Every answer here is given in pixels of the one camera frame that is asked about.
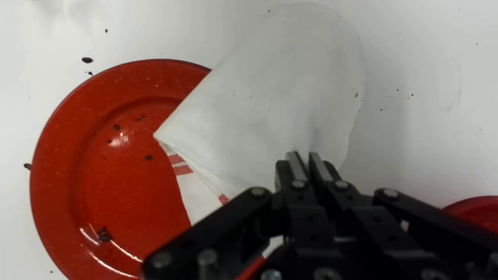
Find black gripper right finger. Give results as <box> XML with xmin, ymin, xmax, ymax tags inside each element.
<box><xmin>308</xmin><ymin>151</ymin><xmax>498</xmax><ymax>280</ymax></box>

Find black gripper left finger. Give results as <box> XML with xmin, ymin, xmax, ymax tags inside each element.
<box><xmin>142</xmin><ymin>151</ymin><xmax>333</xmax><ymax>280</ymax></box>

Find white towel with red stripes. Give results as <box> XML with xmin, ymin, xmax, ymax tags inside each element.
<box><xmin>153</xmin><ymin>2</ymin><xmax>367</xmax><ymax>204</ymax></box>

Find red plate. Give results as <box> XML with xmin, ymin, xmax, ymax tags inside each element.
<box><xmin>28</xmin><ymin>58</ymin><xmax>212</xmax><ymax>280</ymax></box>

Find red bowl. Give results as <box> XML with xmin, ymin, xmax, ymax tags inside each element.
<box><xmin>442</xmin><ymin>194</ymin><xmax>498</xmax><ymax>235</ymax></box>

